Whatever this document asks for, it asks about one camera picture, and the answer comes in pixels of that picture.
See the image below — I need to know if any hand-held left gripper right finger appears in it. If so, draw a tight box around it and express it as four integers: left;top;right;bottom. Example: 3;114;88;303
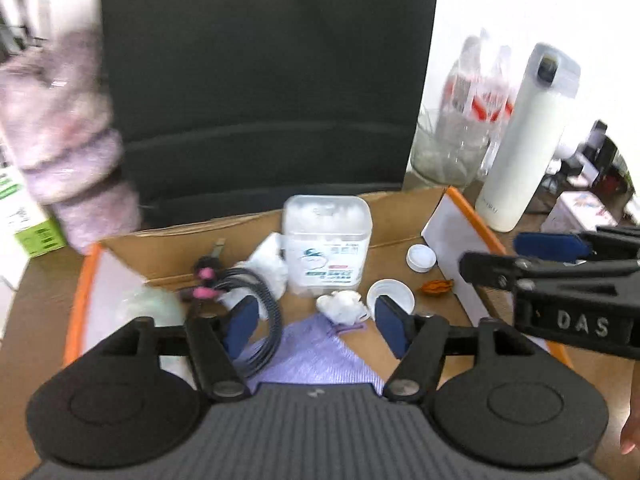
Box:
374;294;531;404

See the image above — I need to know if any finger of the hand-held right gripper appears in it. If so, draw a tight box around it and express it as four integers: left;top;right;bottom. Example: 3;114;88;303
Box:
513;226;640;264
458;251;640;291

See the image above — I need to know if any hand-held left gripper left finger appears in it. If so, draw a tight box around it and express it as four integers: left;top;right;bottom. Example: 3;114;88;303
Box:
102;295;261;402

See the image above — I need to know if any black cable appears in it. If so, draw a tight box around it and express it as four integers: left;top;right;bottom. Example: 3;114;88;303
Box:
192;240;284;377

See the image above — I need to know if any white paper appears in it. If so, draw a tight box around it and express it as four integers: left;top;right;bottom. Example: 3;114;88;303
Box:
234;232;290;307
315;289;371;325

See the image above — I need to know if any purple fabric pouch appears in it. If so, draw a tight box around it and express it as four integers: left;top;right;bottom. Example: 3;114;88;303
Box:
244;312;386;396

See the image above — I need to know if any iridescent plastic bag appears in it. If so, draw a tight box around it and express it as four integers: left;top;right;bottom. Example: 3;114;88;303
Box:
114;287;189;377

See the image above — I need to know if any red cardboard box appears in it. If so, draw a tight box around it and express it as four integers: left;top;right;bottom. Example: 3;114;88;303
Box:
62;185;574;397

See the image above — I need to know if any clear cotton swab box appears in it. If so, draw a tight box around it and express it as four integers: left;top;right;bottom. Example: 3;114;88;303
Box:
281;194;374;299

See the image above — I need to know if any person's right hand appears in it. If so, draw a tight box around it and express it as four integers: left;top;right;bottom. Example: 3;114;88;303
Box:
619;399;640;456

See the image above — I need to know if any white round lid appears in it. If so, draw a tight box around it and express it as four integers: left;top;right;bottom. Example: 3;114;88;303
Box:
366;278;416;317

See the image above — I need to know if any white tin box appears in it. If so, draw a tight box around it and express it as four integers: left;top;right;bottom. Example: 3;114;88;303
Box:
539;190;621;235

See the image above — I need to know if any small orange brown object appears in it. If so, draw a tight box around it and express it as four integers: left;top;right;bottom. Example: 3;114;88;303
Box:
418;279;456;299

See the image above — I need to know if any small white bottle cap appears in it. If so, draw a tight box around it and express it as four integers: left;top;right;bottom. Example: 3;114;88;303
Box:
406;243;437;274

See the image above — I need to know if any white thermos bottle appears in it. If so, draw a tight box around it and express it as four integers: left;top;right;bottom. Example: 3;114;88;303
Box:
474;42;582;234

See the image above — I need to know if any black desk device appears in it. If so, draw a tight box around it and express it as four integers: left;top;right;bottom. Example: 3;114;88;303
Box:
582;119;634;187

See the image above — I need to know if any clear glass cup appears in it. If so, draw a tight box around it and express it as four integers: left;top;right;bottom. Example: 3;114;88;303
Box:
409;107;491;189

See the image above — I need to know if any clear water bottle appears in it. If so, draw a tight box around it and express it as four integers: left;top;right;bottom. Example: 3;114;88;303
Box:
482;45;519;161
439;35;493;161

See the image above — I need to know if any green white milk carton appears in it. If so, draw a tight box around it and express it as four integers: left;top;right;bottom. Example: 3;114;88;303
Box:
0;159;69;260

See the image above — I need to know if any black chair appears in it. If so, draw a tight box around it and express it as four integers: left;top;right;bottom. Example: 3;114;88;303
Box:
99;0;441;229

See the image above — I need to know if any purple textured vase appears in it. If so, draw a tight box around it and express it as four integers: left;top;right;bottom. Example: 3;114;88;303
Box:
0;29;144;256

